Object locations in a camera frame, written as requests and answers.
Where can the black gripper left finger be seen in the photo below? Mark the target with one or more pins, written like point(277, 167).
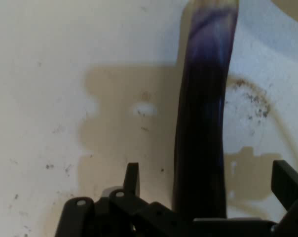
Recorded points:
point(131, 177)

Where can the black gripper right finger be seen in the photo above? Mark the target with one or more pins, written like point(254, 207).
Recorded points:
point(287, 180)

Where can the purple eggplant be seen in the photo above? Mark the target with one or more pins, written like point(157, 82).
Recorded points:
point(203, 123)

